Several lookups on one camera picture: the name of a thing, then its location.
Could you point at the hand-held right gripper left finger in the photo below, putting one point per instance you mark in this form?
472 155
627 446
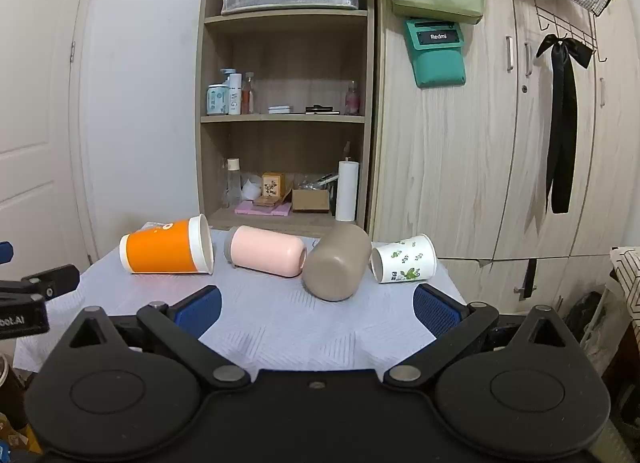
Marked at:
199 310

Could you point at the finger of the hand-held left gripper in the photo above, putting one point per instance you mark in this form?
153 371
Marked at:
52 280
5 253

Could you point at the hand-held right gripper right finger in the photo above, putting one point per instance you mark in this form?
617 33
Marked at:
436 310

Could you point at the white floral paper cup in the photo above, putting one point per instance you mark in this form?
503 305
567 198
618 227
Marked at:
406 259

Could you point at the orange paper cup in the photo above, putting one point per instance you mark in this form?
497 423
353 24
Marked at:
160 253

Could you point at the pink cup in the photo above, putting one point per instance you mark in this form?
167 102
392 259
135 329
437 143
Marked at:
265 253

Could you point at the taupe cup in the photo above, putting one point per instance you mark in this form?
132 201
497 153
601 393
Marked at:
332 268

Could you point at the white textured tablecloth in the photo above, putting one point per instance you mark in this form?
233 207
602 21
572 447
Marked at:
300 325

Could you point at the pink flat box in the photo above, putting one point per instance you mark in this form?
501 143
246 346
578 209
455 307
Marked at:
250 209

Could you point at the small flat wooden box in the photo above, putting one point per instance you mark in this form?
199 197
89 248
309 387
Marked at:
266 201

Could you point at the clear bottle with beige lid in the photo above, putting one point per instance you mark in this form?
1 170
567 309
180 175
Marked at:
233 185

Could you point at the white crumpled packet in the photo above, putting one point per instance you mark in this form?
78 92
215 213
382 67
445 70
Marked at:
252 190

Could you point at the light wooden wardrobe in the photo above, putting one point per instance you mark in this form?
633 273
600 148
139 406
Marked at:
450 168

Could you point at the small floral wooden box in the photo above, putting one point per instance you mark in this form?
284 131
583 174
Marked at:
273 185

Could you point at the white paper towel roll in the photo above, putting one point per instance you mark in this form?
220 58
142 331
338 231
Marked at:
347 193

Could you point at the black bag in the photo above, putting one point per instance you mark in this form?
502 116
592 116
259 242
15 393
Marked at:
585 315

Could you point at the brown cardboard box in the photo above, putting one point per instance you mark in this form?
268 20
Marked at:
310 202

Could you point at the white door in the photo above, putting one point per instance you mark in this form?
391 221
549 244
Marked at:
30 93

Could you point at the geometric patterned cloth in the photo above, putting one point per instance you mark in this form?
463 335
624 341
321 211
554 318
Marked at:
627 283

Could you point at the teal patterned can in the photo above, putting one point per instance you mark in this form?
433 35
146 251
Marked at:
216 100

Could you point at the white flat case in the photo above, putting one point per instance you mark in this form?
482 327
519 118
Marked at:
279 109

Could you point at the white spray bottle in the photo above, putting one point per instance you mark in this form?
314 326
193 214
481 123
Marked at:
233 95

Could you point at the red liquid bottle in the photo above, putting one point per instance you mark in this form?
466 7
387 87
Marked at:
248 95

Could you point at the pink bottle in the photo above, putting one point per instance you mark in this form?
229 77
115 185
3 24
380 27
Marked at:
352 102

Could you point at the black flat case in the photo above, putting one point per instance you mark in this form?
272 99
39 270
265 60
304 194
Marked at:
322 109

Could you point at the black ribbon bow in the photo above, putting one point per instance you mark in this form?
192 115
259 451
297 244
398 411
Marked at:
561 108

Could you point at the teal pouch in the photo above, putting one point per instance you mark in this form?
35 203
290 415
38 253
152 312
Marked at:
440 65

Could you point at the wooden shelf unit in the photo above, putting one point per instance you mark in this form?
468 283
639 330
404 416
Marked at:
290 55

